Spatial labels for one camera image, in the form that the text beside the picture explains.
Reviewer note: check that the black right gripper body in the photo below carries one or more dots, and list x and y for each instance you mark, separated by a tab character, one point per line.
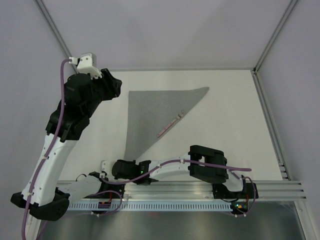
127	162

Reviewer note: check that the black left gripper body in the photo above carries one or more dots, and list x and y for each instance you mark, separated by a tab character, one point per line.
100	88

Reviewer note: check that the grey cloth napkin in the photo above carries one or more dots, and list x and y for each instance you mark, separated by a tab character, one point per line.
150	111

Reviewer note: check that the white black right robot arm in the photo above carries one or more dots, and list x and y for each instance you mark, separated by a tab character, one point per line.
202	163

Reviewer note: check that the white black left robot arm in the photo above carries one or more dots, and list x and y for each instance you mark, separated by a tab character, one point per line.
41	197

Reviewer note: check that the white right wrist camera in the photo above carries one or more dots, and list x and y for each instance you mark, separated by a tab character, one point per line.
103	168

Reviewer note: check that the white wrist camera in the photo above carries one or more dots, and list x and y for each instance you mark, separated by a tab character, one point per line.
103	168
86	64

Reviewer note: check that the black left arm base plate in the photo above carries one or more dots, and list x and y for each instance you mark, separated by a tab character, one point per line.
108	191

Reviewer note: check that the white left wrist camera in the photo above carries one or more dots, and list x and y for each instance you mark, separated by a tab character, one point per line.
86	64

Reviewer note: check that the white slotted cable duct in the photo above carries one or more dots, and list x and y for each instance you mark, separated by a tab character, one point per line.
151	206

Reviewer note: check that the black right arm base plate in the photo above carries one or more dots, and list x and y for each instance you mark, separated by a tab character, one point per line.
220	191

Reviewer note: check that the left aluminium frame post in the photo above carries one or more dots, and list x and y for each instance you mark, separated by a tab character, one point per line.
40	4

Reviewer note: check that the aluminium frame post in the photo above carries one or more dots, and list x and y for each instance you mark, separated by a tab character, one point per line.
276	32
40	4

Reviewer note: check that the right aluminium frame post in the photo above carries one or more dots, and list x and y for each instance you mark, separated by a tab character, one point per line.
276	32

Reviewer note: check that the aluminium mounting rail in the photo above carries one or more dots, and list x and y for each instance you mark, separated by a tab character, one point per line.
196	190

